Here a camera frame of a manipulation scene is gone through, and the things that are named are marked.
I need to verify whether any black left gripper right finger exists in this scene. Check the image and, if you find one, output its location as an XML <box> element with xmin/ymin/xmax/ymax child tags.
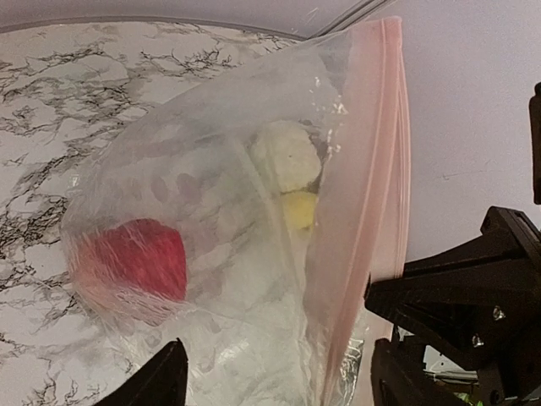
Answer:
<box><xmin>370</xmin><ymin>338</ymin><xmax>456</xmax><ymax>406</ymax></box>

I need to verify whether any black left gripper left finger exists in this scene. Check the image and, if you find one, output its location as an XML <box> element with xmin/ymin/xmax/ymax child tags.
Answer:
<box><xmin>95</xmin><ymin>339</ymin><xmax>189</xmax><ymax>406</ymax></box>

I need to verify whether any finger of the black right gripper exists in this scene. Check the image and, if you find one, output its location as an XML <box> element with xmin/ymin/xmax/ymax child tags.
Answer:
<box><xmin>364</xmin><ymin>206</ymin><xmax>540</xmax><ymax>405</ymax></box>

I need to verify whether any red toy bell pepper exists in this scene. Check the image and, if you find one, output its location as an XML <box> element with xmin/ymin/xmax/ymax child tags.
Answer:
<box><xmin>68</xmin><ymin>218</ymin><xmax>187</xmax><ymax>326</ymax></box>

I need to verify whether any clear zip top bag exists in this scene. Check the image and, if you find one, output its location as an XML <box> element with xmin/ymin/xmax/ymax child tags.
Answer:
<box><xmin>61</xmin><ymin>17</ymin><xmax>411</xmax><ymax>405</ymax></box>

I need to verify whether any white plastic mesh basket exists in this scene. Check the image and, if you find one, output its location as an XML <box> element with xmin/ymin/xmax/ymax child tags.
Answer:
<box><xmin>227</xmin><ymin>138</ymin><xmax>303</xmax><ymax>294</ymax></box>

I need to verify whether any white toy cauliflower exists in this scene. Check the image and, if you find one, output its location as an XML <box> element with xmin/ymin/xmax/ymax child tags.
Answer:
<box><xmin>248</xmin><ymin>120</ymin><xmax>322</xmax><ymax>195</ymax></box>

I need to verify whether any right aluminium frame post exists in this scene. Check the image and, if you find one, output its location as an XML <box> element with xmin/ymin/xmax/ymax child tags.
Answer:
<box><xmin>310</xmin><ymin>0</ymin><xmax>395</xmax><ymax>39</ymax></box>

